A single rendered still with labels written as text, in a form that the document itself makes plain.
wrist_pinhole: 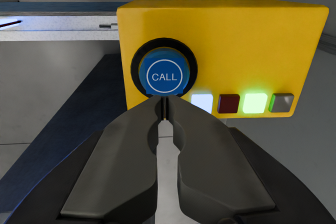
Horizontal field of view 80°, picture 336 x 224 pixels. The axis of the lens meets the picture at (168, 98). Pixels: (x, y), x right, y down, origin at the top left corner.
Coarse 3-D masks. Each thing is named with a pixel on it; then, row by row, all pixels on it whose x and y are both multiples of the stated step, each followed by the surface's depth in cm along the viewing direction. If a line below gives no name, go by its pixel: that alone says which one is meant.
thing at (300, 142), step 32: (288, 0) 72; (320, 0) 58; (320, 64) 58; (320, 96) 58; (256, 128) 98; (288, 128) 73; (320, 128) 58; (288, 160) 74; (320, 160) 59; (320, 192) 59
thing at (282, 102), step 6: (276, 96) 18; (282, 96) 18; (288, 96) 18; (270, 102) 18; (276, 102) 18; (282, 102) 18; (288, 102) 18; (270, 108) 18; (276, 108) 18; (282, 108) 18; (288, 108) 18
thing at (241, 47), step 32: (160, 0) 20; (192, 0) 20; (224, 0) 20; (256, 0) 20; (128, 32) 15; (160, 32) 15; (192, 32) 15; (224, 32) 15; (256, 32) 15; (288, 32) 16; (320, 32) 16; (128, 64) 16; (192, 64) 16; (224, 64) 17; (256, 64) 17; (288, 64) 17; (128, 96) 18
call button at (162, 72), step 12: (168, 48) 16; (144, 60) 15; (156, 60) 15; (168, 60) 15; (180, 60) 15; (144, 72) 16; (156, 72) 16; (168, 72) 16; (180, 72) 16; (144, 84) 16; (156, 84) 16; (168, 84) 16; (180, 84) 16
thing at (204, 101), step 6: (192, 96) 18; (198, 96) 17; (204, 96) 17; (210, 96) 17; (192, 102) 18; (198, 102) 18; (204, 102) 18; (210, 102) 18; (204, 108) 18; (210, 108) 18
